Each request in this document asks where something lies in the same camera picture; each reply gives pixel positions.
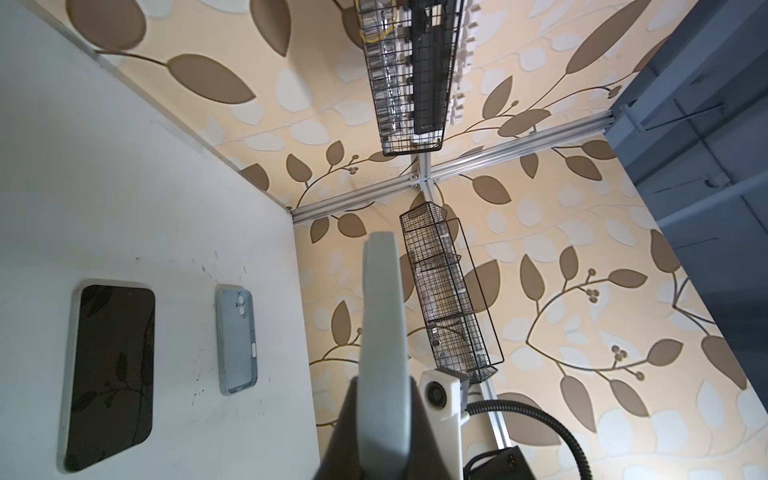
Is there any black smartphone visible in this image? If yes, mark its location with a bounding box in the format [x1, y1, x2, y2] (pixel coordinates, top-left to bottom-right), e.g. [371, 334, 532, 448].
[356, 232, 411, 479]
[58, 280, 156, 474]

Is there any light blue phone case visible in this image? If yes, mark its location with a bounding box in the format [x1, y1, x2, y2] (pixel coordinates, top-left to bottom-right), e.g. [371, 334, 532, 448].
[215, 284, 258, 396]

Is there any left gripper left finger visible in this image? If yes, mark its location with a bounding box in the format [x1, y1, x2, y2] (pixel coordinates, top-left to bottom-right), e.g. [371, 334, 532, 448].
[314, 377, 375, 479]

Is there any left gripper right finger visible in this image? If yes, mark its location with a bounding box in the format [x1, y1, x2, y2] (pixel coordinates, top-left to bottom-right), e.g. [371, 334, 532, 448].
[404, 376, 453, 479]

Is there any right black wire basket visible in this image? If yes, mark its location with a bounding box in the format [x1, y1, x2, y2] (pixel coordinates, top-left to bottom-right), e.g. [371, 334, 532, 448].
[400, 202, 504, 384]

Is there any black wire basket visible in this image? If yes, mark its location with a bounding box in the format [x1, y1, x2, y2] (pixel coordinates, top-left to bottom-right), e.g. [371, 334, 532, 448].
[400, 202, 504, 384]
[354, 0, 466, 157]

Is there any back black wire basket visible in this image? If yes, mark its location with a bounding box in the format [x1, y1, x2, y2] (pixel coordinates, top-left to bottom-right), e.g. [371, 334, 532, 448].
[354, 0, 466, 157]

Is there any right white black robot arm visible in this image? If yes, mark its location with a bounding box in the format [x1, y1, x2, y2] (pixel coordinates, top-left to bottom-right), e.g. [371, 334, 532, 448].
[466, 393, 594, 479]

